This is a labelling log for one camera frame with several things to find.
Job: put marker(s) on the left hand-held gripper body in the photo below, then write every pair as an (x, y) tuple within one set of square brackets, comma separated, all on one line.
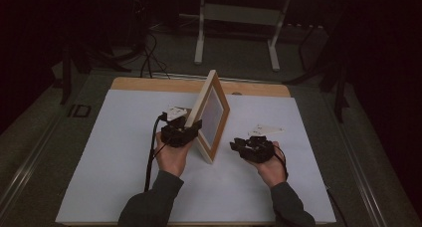
[(177, 135)]

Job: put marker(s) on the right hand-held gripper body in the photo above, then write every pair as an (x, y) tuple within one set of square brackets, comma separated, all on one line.
[(260, 150)]

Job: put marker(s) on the wooden picture frame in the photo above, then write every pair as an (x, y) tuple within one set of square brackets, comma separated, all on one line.
[(212, 117)]

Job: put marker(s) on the person's right hand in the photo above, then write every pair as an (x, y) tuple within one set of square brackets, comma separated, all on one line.
[(273, 172)]

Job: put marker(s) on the person's left hand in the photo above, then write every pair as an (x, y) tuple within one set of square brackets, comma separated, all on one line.
[(170, 160)]

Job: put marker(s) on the white paper sheet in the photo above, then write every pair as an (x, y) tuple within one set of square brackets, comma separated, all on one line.
[(126, 137)]

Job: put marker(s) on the black metal stand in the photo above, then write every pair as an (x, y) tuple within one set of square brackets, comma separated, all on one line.
[(66, 81), (339, 97)]

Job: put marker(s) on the white metal desk frame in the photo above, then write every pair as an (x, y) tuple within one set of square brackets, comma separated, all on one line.
[(199, 51)]

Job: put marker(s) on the metal floor rail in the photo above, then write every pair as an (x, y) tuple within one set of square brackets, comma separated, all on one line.
[(363, 174), (23, 169)]

